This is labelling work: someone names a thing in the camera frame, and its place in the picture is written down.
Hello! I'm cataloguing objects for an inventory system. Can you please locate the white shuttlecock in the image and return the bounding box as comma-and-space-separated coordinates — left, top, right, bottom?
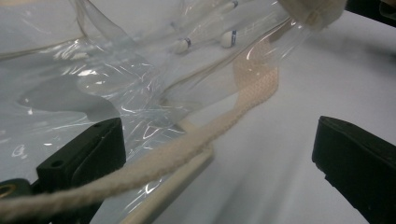
214, 0, 241, 15
219, 18, 275, 49
172, 13, 227, 54

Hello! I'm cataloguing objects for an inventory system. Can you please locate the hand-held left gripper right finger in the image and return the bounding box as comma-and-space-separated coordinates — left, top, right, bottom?
312, 115, 396, 224

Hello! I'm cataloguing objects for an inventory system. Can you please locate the transparent bag with beige trim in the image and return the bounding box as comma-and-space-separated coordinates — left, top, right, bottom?
0, 0, 348, 224

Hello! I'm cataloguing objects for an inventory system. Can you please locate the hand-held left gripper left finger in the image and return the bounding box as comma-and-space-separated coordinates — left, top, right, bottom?
36, 117, 127, 195

